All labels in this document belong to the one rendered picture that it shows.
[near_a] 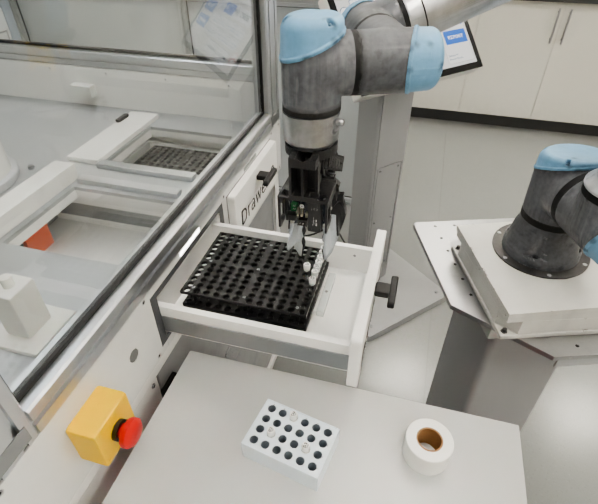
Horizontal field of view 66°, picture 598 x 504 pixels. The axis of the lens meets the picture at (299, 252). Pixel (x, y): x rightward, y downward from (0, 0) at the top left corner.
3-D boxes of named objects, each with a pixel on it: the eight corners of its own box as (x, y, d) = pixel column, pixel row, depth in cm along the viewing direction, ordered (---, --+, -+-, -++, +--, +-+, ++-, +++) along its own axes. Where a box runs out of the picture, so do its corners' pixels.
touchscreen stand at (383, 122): (447, 299, 205) (514, 60, 141) (368, 342, 186) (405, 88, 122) (374, 241, 238) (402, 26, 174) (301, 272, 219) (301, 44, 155)
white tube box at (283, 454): (338, 441, 72) (340, 428, 70) (317, 491, 66) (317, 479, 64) (268, 411, 76) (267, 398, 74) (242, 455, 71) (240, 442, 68)
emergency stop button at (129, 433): (148, 429, 64) (141, 413, 61) (132, 456, 61) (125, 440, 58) (128, 424, 64) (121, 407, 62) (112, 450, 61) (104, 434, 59)
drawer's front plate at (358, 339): (380, 272, 95) (387, 229, 88) (356, 389, 73) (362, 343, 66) (372, 271, 95) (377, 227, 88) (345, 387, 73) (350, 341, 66)
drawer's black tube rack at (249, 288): (328, 275, 91) (329, 249, 87) (305, 342, 78) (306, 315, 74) (223, 256, 96) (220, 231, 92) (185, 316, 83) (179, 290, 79)
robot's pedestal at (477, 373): (483, 406, 163) (559, 232, 115) (521, 494, 140) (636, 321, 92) (399, 412, 161) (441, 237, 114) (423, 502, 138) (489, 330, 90)
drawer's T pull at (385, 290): (398, 280, 81) (399, 275, 80) (393, 310, 75) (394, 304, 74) (377, 277, 82) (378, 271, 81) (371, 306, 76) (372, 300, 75)
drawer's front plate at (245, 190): (277, 177, 125) (276, 139, 118) (238, 240, 103) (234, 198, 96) (271, 176, 125) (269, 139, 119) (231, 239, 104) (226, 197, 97)
